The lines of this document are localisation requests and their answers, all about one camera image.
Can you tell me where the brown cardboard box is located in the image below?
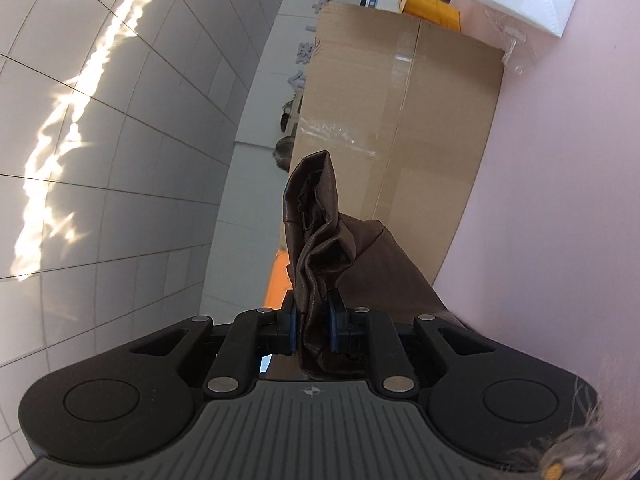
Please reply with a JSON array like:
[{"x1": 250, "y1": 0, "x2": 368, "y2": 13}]
[{"x1": 293, "y1": 2, "x2": 504, "y2": 281}]

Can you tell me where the brown button jacket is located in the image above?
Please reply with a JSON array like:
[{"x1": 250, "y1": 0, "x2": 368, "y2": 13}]
[{"x1": 283, "y1": 151, "x2": 459, "y2": 378}]

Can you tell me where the orange box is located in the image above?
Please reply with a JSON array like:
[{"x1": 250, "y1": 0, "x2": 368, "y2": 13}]
[{"x1": 264, "y1": 249, "x2": 292, "y2": 310}]

